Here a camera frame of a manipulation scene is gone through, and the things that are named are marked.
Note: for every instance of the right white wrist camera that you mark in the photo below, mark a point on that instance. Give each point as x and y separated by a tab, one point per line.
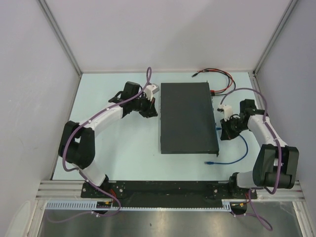
226	110

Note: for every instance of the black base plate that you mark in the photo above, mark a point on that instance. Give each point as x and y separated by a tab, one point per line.
174	194

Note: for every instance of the aluminium frame rail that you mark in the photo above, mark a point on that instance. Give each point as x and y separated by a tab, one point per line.
72	189

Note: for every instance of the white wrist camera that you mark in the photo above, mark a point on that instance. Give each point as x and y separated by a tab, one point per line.
226	110
150	90

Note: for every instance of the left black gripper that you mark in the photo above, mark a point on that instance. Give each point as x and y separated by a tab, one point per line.
150	111

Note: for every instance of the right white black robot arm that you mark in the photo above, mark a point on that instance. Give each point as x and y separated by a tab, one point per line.
276	164

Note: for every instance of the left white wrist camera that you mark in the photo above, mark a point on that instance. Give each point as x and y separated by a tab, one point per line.
150	90

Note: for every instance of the grey slotted cable duct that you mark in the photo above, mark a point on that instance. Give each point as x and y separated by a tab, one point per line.
96	206

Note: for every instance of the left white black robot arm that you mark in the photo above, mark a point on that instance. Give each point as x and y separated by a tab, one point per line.
77	145

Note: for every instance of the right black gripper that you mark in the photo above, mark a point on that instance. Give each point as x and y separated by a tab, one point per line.
226	134

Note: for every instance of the black network switch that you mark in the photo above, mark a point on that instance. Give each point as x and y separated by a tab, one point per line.
187	122

